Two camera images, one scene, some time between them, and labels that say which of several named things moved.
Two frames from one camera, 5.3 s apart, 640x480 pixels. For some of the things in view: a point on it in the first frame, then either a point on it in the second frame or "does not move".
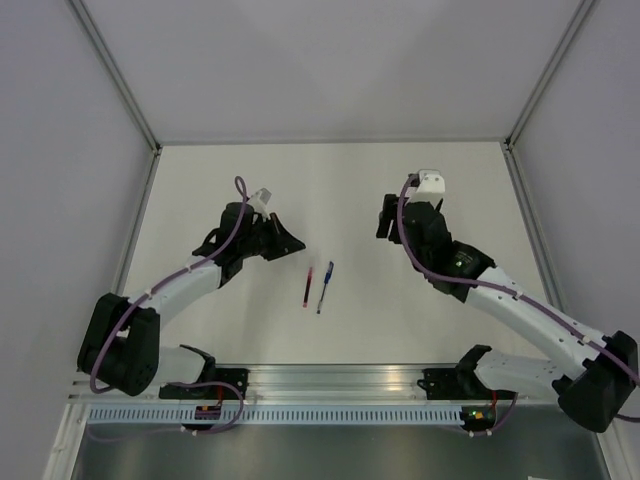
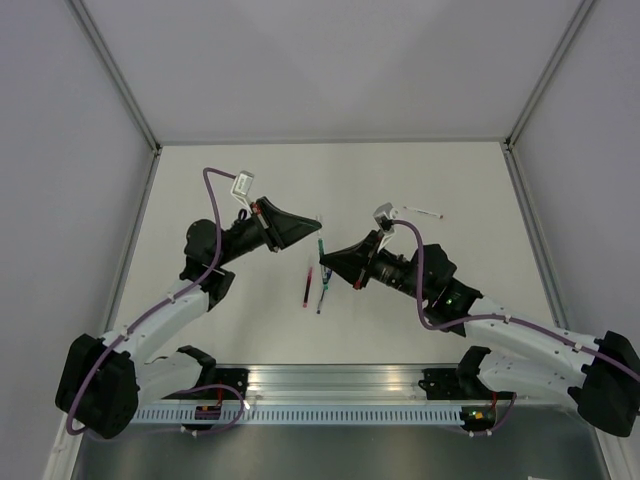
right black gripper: (391, 205) to (351, 263)
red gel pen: (306, 293) does not move
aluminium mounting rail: (330, 384) does not move
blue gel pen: (326, 280) does not move
